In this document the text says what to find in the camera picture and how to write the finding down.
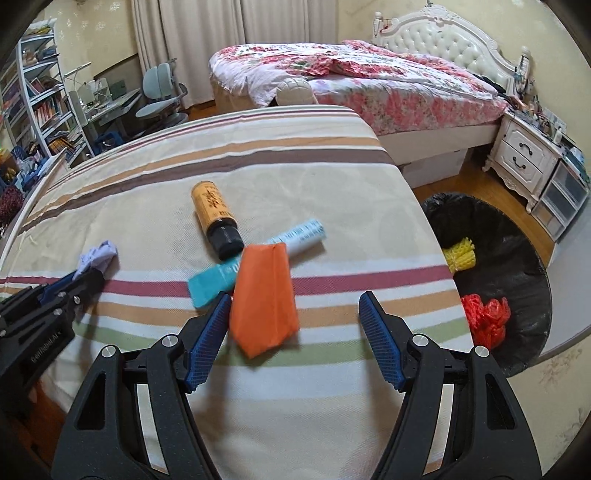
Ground striped bed sheet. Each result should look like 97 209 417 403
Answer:
1 106 473 479

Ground white nightstand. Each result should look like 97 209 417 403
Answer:
482 110 562 214

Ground orange bottle black cap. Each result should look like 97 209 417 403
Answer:
191 181 245 261

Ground white box under bed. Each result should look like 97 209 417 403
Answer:
401 149 468 188

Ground black lined trash bin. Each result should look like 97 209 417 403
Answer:
422 193 552 377

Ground white tufted bed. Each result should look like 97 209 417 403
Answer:
209 4 527 165

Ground yellow foam net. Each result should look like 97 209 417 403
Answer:
443 238 476 275

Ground white bookshelf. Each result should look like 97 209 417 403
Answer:
1 18 93 166

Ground teal white tube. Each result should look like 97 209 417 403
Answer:
187 219 327 309

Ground plastic drawer unit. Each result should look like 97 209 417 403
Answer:
532 159 590 243

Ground white desk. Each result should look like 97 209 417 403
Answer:
68 77 141 149

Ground orange paper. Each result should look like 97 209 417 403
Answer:
229 254 300 359

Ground pink floral quilt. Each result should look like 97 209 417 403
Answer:
209 40 509 136

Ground beige curtains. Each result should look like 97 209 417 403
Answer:
131 0 338 108

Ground grey desk chair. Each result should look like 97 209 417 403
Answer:
135 58 188 134

